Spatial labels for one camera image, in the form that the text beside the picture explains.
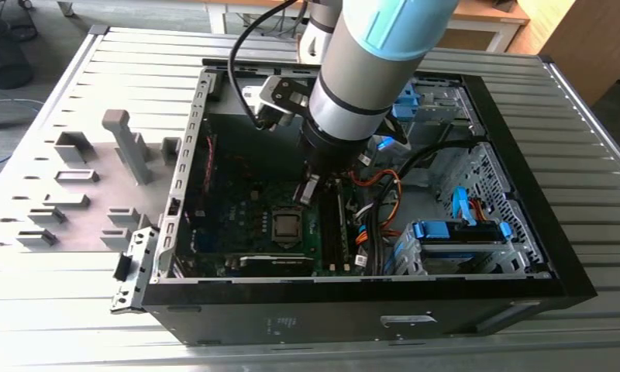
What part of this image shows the wooden desk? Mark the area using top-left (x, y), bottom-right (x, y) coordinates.
top-left (453, 0), bottom-right (531, 53)

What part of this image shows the grey parts rack plate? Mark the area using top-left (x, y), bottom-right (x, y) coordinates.
top-left (15, 108), bottom-right (193, 253)

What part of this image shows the grey CPU holder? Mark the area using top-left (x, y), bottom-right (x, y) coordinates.
top-left (44, 169), bottom-right (103, 208)

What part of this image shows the red yellow disk wire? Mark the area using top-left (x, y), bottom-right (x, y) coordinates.
top-left (470, 197), bottom-right (490, 222)

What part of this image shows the silver disk bay cage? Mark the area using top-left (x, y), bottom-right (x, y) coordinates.
top-left (393, 77), bottom-right (490, 185)

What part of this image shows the blue SATA cable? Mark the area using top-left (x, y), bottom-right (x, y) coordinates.
top-left (453, 185), bottom-right (482, 228)

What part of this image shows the thick black cable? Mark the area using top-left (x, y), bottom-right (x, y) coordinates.
top-left (377, 139), bottom-right (481, 276)

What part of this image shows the green motherboard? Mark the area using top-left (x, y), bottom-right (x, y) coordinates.
top-left (178, 115), bottom-right (369, 278)

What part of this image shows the low grey clip holder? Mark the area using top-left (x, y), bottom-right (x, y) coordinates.
top-left (107, 208), bottom-right (140, 226)
top-left (99, 229), bottom-right (136, 249)
top-left (28, 207), bottom-right (70, 226)
top-left (16, 229), bottom-right (63, 249)

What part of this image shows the silver CPU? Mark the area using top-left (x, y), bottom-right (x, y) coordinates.
top-left (274, 213), bottom-right (302, 237)

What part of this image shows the multicolour power wire bundle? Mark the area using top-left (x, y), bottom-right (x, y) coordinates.
top-left (354, 201), bottom-right (405, 247)

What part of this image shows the tall grey rack post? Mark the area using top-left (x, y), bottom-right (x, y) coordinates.
top-left (102, 109), bottom-right (155, 186)

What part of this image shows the blue plastic drive bracket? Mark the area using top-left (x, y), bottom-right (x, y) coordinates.
top-left (393, 87), bottom-right (421, 122)

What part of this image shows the blue floor cable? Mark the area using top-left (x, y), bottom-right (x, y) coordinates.
top-left (0, 98), bottom-right (46, 171)

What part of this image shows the perforated silver disk bay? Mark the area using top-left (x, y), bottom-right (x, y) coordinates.
top-left (387, 141), bottom-right (554, 277)

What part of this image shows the narrow grey slotted holder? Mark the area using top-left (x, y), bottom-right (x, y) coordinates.
top-left (160, 136), bottom-right (187, 167)

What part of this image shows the RAM slot with white clips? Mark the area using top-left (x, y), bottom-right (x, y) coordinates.
top-left (325, 184), bottom-right (338, 270)
top-left (337, 181), bottom-right (353, 270)

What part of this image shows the white desk frame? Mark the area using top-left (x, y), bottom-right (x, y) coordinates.
top-left (206, 0), bottom-right (311, 38)

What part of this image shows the grey power supply unit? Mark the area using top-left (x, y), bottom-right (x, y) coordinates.
top-left (210, 75), bottom-right (311, 164)

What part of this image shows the orange wire loop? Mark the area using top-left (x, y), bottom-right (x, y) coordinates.
top-left (351, 170), bottom-right (402, 229)

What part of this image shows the red twisted wire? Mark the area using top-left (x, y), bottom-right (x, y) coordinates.
top-left (205, 135), bottom-right (219, 195)

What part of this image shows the black PC case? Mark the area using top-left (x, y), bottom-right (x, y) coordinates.
top-left (111, 57), bottom-right (600, 346)

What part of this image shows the black graphics card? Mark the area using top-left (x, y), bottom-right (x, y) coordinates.
top-left (227, 253), bottom-right (317, 277)

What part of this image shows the hard disk in blue carrier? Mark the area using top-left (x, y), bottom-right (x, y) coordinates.
top-left (411, 219), bottom-right (513, 245)

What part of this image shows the wooden cabinet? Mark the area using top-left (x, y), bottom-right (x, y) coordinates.
top-left (506, 0), bottom-right (620, 108)

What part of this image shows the black plastic latch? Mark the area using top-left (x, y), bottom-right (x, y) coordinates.
top-left (112, 251), bottom-right (134, 281)

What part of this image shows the black camera cable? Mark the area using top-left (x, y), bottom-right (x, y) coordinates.
top-left (229, 0), bottom-right (299, 131)

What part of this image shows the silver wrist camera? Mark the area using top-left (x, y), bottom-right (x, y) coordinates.
top-left (375, 114), bottom-right (411, 153)
top-left (242, 75), bottom-right (311, 131)

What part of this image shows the grey box holder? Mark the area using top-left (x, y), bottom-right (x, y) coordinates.
top-left (54, 131), bottom-right (95, 164)

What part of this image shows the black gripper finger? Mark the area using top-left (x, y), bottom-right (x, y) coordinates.
top-left (295, 174), bottom-right (323, 205)

